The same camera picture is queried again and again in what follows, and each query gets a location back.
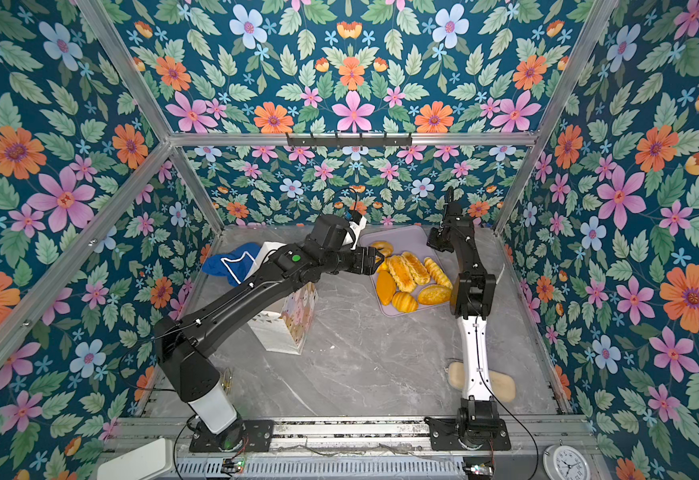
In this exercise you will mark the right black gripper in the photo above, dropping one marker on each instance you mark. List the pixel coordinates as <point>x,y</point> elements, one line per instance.
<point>432,240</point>

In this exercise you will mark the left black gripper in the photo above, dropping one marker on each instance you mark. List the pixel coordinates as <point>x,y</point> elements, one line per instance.
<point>362,263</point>

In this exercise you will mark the twisted fake bread stick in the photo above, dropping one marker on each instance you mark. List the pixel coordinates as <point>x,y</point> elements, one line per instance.
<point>437,273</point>

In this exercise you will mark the white paper gift bag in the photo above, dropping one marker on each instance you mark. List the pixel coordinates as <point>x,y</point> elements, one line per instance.
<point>284,325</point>

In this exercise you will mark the orange oval fake bread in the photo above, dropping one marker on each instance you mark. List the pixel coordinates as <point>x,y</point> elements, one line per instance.
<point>386,287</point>

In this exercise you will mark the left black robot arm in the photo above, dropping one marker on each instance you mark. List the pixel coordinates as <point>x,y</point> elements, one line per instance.
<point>184,346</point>

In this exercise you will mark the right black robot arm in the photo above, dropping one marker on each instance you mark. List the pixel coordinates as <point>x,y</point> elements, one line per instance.
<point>471,303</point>

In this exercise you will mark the small striped fake bun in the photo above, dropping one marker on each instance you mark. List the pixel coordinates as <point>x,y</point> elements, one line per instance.
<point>404,302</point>

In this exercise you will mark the round fake bun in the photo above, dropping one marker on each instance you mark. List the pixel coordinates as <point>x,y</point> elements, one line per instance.
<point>434,295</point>

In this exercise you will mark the lavender plastic tray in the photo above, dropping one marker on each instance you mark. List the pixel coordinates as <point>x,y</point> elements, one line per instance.
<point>412,239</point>

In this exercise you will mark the blue cap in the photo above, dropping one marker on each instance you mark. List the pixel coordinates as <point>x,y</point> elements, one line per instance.
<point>233,266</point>

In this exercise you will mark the beige oval sponge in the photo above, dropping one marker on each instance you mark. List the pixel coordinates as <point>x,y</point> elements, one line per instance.
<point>503,385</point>

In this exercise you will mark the small gold alarm clock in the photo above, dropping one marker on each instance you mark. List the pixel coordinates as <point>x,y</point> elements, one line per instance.
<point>227,378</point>

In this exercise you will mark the white analog clock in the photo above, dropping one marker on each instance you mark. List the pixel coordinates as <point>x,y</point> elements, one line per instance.
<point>563,462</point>

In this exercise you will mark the white box device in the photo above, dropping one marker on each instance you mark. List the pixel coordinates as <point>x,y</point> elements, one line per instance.
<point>150,461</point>

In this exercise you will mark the fake bagel ring bread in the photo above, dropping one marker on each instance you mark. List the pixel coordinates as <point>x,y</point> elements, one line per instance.
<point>383,247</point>

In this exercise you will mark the black hook rail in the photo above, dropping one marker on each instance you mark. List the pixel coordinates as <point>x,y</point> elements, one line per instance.
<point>336,140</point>

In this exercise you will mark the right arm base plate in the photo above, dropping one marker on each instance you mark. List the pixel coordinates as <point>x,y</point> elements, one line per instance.
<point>452,434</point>

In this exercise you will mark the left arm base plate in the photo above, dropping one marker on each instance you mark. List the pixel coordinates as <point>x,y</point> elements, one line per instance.
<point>247,435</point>

